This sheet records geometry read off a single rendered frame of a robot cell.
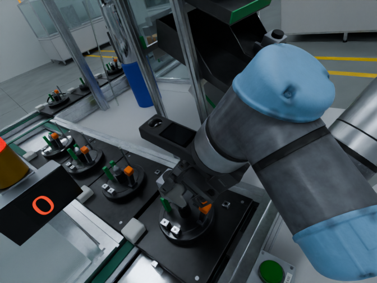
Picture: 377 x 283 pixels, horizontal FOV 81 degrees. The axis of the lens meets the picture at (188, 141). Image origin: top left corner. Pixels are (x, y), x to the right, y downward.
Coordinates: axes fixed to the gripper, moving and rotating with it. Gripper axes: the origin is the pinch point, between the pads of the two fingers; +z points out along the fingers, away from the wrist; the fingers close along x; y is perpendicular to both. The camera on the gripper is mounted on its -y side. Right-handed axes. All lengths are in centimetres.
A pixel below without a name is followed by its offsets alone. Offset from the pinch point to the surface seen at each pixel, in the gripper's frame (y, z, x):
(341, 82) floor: 73, 84, 271
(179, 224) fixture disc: 8.5, 7.9, -3.3
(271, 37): -4.9, -16.4, 40.0
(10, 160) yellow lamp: -19.3, -8.1, -17.6
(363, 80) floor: 88, 71, 278
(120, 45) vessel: -66, 41, 54
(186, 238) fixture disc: 11.1, 5.7, -5.1
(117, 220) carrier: -3.7, 21.1, -10.0
